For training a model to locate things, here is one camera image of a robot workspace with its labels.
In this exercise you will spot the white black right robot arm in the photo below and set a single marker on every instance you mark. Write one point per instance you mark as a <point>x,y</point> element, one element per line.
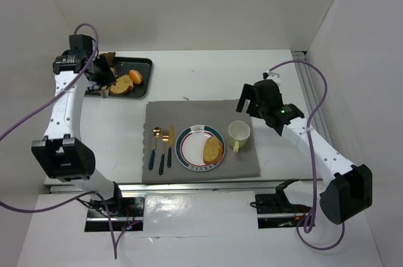
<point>345,190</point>

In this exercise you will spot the seeded bread slice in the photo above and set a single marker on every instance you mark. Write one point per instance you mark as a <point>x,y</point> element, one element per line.
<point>213,151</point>
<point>122,85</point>

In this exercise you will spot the white plate teal red rim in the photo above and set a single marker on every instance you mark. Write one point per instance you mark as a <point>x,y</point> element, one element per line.
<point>189,147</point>

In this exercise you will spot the gold knife green handle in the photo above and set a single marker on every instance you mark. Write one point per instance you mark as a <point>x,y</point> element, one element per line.
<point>171,142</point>

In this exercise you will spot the aluminium side rail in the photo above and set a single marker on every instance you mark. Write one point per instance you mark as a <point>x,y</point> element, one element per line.
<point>312,97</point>

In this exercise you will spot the orange round bun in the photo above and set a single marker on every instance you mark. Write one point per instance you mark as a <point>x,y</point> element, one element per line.
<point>136,77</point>

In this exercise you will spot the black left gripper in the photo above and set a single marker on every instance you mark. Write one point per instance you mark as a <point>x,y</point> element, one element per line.
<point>102,75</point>

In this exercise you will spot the gold spoon green handle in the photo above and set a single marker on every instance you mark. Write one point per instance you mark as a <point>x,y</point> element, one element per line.
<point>156,133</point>

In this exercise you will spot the black rectangular tray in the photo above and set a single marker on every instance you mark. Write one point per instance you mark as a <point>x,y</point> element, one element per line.
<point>122,67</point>

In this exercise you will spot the aluminium front rail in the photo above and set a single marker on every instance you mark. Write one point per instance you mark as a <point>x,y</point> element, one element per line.
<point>203,186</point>

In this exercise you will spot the grey cloth placemat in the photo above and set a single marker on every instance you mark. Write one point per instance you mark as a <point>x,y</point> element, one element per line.
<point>216,115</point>

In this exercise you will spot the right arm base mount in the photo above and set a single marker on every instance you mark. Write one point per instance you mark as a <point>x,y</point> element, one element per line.
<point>275,211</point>

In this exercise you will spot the pale green ceramic mug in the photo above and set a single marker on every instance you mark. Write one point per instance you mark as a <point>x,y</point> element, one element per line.
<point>238,134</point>

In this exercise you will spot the gold fork green handle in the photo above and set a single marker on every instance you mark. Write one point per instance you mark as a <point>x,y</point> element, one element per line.
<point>165,140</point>

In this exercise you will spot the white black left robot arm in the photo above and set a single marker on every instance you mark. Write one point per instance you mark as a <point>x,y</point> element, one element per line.
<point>61,152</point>

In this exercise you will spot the dark brown bread chunk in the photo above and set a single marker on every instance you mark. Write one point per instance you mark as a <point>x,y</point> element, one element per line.
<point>109,56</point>

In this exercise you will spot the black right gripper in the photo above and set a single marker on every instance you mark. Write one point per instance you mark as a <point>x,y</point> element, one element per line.
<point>252,101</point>

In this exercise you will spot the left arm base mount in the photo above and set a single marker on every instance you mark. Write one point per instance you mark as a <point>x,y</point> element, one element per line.
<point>128,216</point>

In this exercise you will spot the thin brown bread slice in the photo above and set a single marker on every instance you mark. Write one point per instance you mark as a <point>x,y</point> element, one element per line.
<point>91,91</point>

